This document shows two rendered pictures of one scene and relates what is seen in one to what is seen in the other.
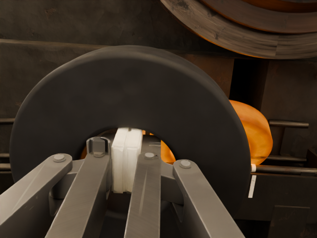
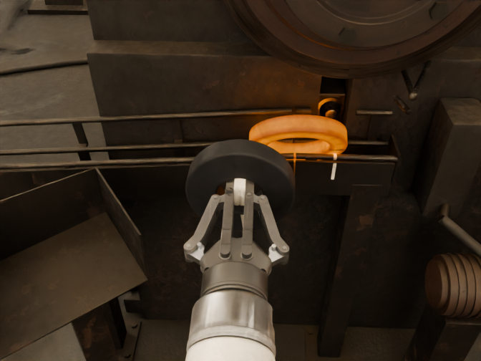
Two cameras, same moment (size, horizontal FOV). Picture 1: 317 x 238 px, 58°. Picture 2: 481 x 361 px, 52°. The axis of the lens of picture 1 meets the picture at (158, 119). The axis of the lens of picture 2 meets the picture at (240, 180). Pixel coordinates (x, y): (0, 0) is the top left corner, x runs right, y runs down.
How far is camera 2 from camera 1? 0.50 m
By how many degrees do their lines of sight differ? 22
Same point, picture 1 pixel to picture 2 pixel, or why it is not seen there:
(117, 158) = (236, 194)
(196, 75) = (267, 160)
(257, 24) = (330, 59)
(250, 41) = (327, 66)
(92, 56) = (223, 155)
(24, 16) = (124, 19)
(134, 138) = (243, 185)
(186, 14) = (274, 49)
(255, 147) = (333, 145)
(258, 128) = (331, 136)
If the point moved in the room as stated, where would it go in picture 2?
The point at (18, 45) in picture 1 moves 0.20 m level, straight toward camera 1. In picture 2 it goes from (127, 55) to (157, 107)
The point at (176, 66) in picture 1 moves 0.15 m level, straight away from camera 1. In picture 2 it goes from (258, 157) to (265, 98)
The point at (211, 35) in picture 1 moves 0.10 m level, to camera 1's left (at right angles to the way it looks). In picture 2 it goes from (295, 63) to (235, 61)
